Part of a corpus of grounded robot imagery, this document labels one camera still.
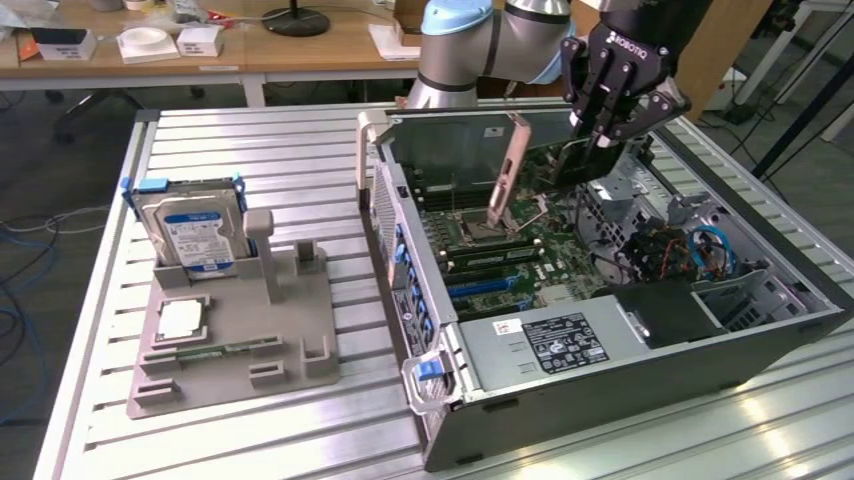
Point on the gray power supply unit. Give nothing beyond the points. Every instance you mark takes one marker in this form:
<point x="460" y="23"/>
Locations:
<point x="494" y="360"/>

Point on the blue case release latch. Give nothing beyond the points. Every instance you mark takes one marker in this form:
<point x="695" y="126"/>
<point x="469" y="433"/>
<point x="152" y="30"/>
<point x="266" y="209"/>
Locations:
<point x="428" y="371"/>

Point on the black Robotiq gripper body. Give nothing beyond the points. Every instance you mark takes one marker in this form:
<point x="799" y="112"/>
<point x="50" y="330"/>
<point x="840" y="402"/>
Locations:
<point x="624" y="65"/>

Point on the wooden desk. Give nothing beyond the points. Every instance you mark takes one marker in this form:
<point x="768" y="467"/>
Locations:
<point x="301" y="55"/>

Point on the silver CPU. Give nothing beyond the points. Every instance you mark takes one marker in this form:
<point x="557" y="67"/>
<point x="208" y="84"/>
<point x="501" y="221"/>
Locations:
<point x="181" y="320"/>

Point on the black open PC case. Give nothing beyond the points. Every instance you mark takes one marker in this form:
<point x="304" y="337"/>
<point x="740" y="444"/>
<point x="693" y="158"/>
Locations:
<point x="601" y="425"/>

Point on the white box with dark lid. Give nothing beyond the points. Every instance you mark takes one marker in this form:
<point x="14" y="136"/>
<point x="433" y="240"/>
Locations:
<point x="67" y="45"/>

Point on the black fan shroud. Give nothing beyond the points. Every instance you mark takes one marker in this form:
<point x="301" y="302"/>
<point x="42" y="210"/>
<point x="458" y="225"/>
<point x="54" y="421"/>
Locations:
<point x="668" y="315"/>

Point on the green motherboard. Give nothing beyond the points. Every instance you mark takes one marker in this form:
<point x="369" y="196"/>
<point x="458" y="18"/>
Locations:
<point x="554" y="270"/>

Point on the gray plastic parts rack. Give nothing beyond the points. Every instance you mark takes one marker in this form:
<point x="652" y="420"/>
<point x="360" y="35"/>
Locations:
<point x="228" y="360"/>

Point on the Nvidia graphics card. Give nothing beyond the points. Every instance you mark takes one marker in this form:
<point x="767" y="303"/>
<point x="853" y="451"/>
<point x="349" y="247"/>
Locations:
<point x="568" y="165"/>

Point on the white paper stack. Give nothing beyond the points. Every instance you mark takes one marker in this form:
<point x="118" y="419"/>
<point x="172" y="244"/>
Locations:
<point x="394" y="45"/>

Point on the CPU socket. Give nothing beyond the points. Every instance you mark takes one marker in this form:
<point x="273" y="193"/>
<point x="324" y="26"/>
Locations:
<point x="474" y="231"/>

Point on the white tape roll box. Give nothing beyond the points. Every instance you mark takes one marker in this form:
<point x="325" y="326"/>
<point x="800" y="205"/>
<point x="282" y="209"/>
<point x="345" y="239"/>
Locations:
<point x="149" y="46"/>

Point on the gray metal disk bay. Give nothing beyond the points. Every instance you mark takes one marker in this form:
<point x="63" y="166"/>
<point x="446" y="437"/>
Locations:
<point x="755" y="305"/>

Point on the black round lamp base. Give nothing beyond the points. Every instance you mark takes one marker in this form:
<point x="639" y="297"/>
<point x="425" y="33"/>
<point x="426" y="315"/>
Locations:
<point x="297" y="22"/>

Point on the green RAM stick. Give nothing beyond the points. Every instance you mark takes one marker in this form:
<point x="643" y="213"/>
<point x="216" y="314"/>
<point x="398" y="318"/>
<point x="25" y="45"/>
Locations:
<point x="201" y="352"/>

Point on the brown cardboard box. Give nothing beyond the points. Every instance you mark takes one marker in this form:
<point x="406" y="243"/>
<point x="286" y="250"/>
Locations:
<point x="408" y="17"/>

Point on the metal socket cover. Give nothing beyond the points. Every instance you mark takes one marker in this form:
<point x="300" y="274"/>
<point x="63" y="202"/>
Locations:
<point x="537" y="217"/>

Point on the white labelled cardboard box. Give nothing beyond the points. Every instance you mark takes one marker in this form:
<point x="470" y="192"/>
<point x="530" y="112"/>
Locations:
<point x="201" y="41"/>

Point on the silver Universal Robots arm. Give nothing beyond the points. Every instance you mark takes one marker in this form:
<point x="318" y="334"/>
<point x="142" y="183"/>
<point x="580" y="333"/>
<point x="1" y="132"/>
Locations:
<point x="461" y="55"/>

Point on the blue expansion slot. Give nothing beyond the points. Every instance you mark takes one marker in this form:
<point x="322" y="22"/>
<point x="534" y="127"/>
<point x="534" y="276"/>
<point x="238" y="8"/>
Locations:
<point x="484" y="287"/>

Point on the hard disk in blue caddy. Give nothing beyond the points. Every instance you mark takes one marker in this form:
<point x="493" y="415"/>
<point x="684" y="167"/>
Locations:
<point x="194" y="240"/>

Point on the black office chair base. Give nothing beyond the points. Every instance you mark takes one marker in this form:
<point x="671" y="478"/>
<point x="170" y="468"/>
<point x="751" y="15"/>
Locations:
<point x="87" y="112"/>

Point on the perforated metal drive cage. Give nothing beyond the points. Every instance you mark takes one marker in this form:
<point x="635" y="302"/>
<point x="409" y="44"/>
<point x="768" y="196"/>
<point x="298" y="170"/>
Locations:
<point x="615" y="220"/>

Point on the RAM stick with white label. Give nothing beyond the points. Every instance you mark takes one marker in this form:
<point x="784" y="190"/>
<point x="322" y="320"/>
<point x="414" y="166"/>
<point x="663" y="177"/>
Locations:
<point x="497" y="256"/>

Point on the blue card retainer clip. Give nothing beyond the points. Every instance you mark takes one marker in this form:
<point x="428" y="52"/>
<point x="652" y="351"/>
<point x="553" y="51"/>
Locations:
<point x="430" y="336"/>
<point x="413" y="281"/>
<point x="401" y="245"/>
<point x="421" y="312"/>

